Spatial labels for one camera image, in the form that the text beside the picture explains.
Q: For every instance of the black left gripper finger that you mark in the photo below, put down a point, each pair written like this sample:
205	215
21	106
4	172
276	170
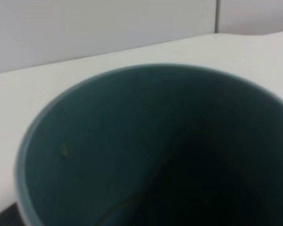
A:
11	217

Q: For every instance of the teal plastic cup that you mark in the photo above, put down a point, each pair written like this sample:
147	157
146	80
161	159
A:
154	145

